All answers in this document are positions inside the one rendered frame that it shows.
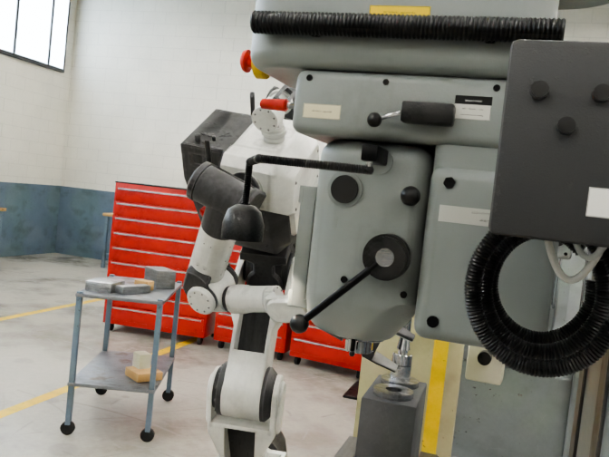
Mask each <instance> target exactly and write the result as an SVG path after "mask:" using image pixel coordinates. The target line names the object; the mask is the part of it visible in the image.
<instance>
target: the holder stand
mask: <svg viewBox="0 0 609 457"><path fill-rule="evenodd" d="M390 376H391V374H379V375H378V376H377V378H376V379H375V380H374V382H373V383H372V385H371V386H370V387H369V389H368V390H367V391H366V393H365V394H364V395H363V397H362V400H361V409H360V416H359V424H358V433H357V441H356V448H355V456H354V457H419V449H420V442H421V427H422V420H423V412H424V404H425V397H426V389H427V384H426V383H423V382H419V380H417V379H416V378H414V377H411V379H410V381H408V382H400V381H395V380H392V379H391V378H390Z"/></svg>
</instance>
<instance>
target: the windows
mask: <svg viewBox="0 0 609 457"><path fill-rule="evenodd" d="M70 5H71V0H0V53H1V54H4V55H7V56H11V57H14V58H16V59H19V60H22V61H25V62H28V63H33V64H36V65H39V66H42V67H45V68H48V69H51V70H54V71H56V72H59V73H64V67H65V57H66V46H67V36H68V26H69V15H70Z"/></svg>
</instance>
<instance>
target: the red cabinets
mask: <svg viewBox="0 0 609 457"><path fill-rule="evenodd" d="M115 182H116V186H115V195H114V205H113V215H112V224H111V244H110V254H109V263H108V273H107V277H108V276H109V275H110V274H113V275H115V276H117V277H134V278H143V279H144V275H145V267H166V268H169V269H172V270H175V271H177V272H176V281H175V282H177V281H182V286H181V292H180V301H179V319H178V329H177V334H178V335H188V336H195V337H197V338H198V339H197V344H198V345H201V344H202V342H203V338H205V337H207V336H209V335H211V337H214V338H213V339H214V340H218V344H217V346H218V348H223V347H224V344H225V342H227V343H231V339H232V334H233V328H234V324H233V320H232V316H231V313H230V312H212V313H211V314H208V315H203V314H200V313H198V312H197V311H195V310H194V309H193V308H192V307H191V306H190V304H189V302H188V298H187V295H186V293H185V291H184V289H183V282H184V278H185V276H186V272H187V269H188V268H189V262H190V259H191V256H192V252H193V249H194V247H195V243H196V240H197V236H198V231H199V228H200V225H201V221H200V219H199V216H198V213H197V210H196V207H195V205H194V202H193V200H191V199H188V198H187V195H186V193H187V189H185V188H177V187H169V186H160V185H152V184H144V183H135V182H124V181H115ZM241 248H242V247H241V246H238V245H234V247H233V250H232V253H231V256H230V259H229V261H228V263H229V265H230V266H231V267H232V268H233V269H234V270H236V267H237V262H238V259H239V253H240V251H241ZM175 297H176V292H175V293H174V295H173V296H172V297H171V298H170V299H169V300H168V301H167V302H166V303H165V304H164V305H163V309H162V319H161V329H160V332H167V333H172V325H173V316H174V306H175ZM156 312H157V305H153V304H143V303H134V302H125V301H116V300H112V307H111V326H110V330H112V329H113V328H114V324H116V325H122V326H132V327H137V328H144V329H149V330H155V322H156ZM344 348H345V339H344V340H343V341H341V340H339V339H337V338H336V337H334V336H332V335H329V334H328V333H326V332H325V331H323V330H321V329H320V328H318V327H317V326H315V325H314V323H313V322H312V321H311V320H310V321H309V326H308V328H307V330H306V331H305V332H303V333H302V334H297V333H295V332H294V331H293V330H292V329H291V327H290V323H283V324H282V325H281V326H280V328H279V329H278V331H277V338H276V343H275V352H278V353H277V360H282V358H283V354H284V353H286V352H288V351H290V353H289V355H291V356H295V360H294V363H295V365H299V364H300V362H301V358H303V359H308V360H312V361H316V362H320V363H324V364H329V365H336V366H340V367H344V368H348V369H352V370H356V371H357V373H356V378H358V379H360V372H361V364H362V355H361V354H355V355H354V356H349V352H348V351H346V350H345V349H344Z"/></svg>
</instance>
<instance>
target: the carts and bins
mask: <svg viewBox="0 0 609 457"><path fill-rule="evenodd" d="M176 272H177V271H175V270H172V269H169V268H166V267H145V275H144V279H143V278H134V277H117V276H115V275H113V274H110V275H109V276H108V277H97V278H94V279H90V280H86V284H85V289H83V290H81V291H77V293H76V294H75V296H76V303H75V313H74V323H73V333H72V352H71V362H70V373H69V382H68V383H67V386H68V393H67V403H66V413H65V422H63V423H62V424H61V427H60V430H61V432H62V433H63V434H65V435H69V434H71V433H73V431H74V429H75V424H74V422H72V417H73V397H74V387H75V386H76V387H86V388H95V392H96V393H97V394H99V395H103V394H105V393H106V392H107V390H116V391H125V392H135V393H145V394H149V396H148V405H147V414H146V424H145V428H144V429H143V430H142V431H141V433H140V438H141V439H142V440H143V441H144V442H150V441H152V439H153V438H154V435H155V433H154V431H153V430H152V429H151V421H152V412H153V402H154V394H155V392H156V391H157V389H158V387H159V385H160V383H161V381H162V380H163V378H164V376H165V375H166V373H167V372H168V380H167V389H166V390H165V391H164V392H163V394H162V398H163V399H164V400H165V401H171V400H172V399H173V397H174V392H173V391H172V390H171V384H172V375H173V365H174V360H175V347H176V338H177V329H178V319H179V301H180V292H181V286H182V281H177V282H175V281H176ZM175 292H176V297H175V306H174V316H173V325H172V334H171V343H170V352H169V356H168V355H159V346H160V329H161V319H162V309H163V305H164V304H165V303H166V302H167V301H168V300H169V299H170V298H171V297H172V296H173V295H174V293H175ZM83 297H88V298H98V299H107V306H106V317H105V327H104V337H103V346H102V351H101V352H100V353H99V354H98V355H96V356H95V357H94V358H93V359H92V360H91V361H90V363H88V364H87V365H86V366H85V367H84V368H83V369H82V370H81V371H80V372H79V373H78V374H76V367H77V357H78V347H79V337H80V327H81V317H82V298H83ZM112 300H116V301H125V302H134V303H143V304H152V305H157V312H156V322H155V331H154V340H153V350H152V354H150V353H148V352H146V351H135V352H133V353H131V352H121V351H112V350H108V345H109V335H110V326H111V307H112Z"/></svg>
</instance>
